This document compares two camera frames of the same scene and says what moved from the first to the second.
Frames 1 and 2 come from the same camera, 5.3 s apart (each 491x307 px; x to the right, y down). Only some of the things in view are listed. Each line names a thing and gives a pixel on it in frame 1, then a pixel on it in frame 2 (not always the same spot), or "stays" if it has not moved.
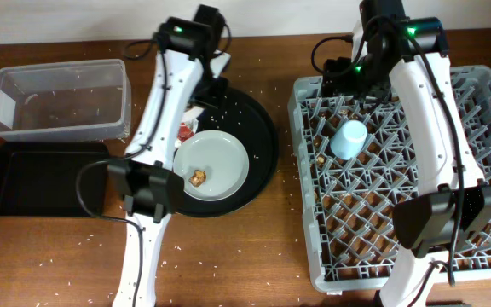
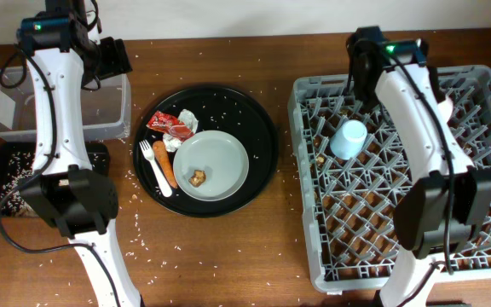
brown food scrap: (199, 177) stays
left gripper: (216, 98) -> (119, 62)
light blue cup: (349, 142) stays
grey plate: (222, 156) stays
